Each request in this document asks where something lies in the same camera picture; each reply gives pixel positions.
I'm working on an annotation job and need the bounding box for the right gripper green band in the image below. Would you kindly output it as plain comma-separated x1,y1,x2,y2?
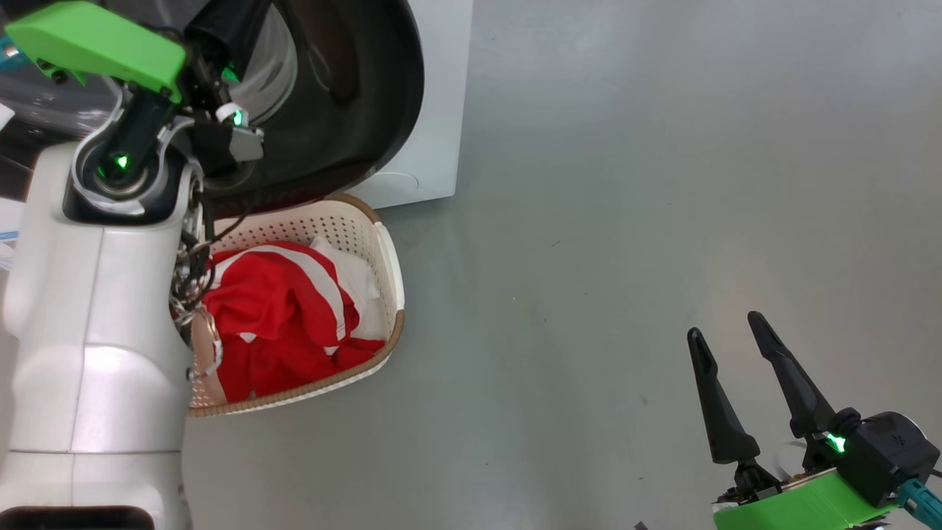
687,311,899,530

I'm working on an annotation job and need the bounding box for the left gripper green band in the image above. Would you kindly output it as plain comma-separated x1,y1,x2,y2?
4,1,264,174

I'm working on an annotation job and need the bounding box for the black glass washer door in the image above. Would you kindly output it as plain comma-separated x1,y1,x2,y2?
0,0,425,219

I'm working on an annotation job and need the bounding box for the white front-load washing machine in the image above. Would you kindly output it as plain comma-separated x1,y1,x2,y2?
0,0,474,273

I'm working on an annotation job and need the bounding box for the cream basket brown rim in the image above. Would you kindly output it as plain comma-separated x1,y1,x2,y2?
180,193,406,418

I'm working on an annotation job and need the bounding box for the teal right cable connector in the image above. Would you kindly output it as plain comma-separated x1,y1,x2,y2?
896,478,942,529

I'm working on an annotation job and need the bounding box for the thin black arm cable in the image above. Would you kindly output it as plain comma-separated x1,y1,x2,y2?
199,162,258,244

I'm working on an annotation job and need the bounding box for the left arm wire bundle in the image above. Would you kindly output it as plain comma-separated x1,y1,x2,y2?
169,173,225,384

